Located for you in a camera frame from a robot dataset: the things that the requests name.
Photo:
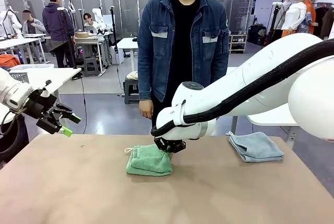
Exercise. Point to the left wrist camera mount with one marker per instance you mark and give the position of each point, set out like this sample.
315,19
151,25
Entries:
46,92

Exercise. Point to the orange cloth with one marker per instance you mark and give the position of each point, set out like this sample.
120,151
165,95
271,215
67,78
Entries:
9,60

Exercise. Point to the white standing desk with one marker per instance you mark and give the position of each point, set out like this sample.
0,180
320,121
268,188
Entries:
129,44

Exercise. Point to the clear plastic bin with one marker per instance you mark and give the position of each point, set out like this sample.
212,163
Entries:
39,66

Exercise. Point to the person's right hand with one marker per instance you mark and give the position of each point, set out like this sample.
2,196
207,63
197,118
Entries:
146,109

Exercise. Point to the green towel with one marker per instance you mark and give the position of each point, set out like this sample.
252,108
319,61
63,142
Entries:
148,164

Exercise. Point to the seated person in white top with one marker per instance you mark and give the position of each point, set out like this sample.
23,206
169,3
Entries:
90,24

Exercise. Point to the wooden shelf with bottles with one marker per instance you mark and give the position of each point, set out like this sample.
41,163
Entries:
238,44

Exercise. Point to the light blue towel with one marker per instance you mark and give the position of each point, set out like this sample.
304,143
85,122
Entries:
258,148

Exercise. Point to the person's right forearm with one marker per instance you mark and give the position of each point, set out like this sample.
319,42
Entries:
145,80

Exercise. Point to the black camera pole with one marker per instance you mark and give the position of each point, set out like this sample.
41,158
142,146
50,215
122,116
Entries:
113,30

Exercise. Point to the person in denim jacket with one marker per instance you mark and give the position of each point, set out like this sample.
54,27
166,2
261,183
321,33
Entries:
182,38

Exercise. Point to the white workbench desk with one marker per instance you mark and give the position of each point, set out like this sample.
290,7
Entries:
88,41
15,41

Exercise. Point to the grey plastic step stool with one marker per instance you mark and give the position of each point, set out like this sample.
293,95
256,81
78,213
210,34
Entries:
131,88
91,64

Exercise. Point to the seated person in grey jacket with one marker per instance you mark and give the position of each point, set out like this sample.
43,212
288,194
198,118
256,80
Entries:
32,26

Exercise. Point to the black bags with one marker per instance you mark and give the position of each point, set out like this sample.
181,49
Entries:
257,36

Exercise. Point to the black tripod with white head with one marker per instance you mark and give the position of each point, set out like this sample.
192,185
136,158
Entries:
73,60

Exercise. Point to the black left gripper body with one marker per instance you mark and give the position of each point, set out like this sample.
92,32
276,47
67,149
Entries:
41,105

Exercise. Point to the beige rolled cloth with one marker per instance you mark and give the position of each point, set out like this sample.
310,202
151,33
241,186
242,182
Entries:
132,75

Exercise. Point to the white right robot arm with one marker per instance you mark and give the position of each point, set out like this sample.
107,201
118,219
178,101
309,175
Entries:
248,77

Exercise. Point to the mannequin with beige hat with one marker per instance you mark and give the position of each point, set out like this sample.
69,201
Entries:
310,6

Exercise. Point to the grey perforated plastic basket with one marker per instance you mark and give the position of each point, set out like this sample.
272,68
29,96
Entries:
22,77

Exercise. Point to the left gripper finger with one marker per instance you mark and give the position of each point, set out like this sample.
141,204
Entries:
52,124
69,113

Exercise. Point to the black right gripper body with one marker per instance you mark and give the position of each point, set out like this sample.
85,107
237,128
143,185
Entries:
178,147

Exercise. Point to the white side table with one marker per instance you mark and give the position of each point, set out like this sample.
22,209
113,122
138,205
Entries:
274,115
62,73

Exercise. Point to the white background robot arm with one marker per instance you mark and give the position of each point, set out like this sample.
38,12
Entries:
13,21
98,16

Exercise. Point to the mannequin in white sweater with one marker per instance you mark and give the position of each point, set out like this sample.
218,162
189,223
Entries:
296,17

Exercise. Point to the black cap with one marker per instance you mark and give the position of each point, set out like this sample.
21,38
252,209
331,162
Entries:
135,39

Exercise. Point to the open cardboard box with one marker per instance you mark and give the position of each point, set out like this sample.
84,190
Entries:
82,35

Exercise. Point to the white computer case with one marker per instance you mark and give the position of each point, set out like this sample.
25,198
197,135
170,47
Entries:
114,55

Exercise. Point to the clothes rack with dark clothes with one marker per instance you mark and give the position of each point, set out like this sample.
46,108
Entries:
323,20

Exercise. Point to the person with cap, purple hoodie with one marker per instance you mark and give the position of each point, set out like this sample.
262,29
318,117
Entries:
56,20

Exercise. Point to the person's left forearm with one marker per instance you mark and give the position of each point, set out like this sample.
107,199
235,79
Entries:
219,71

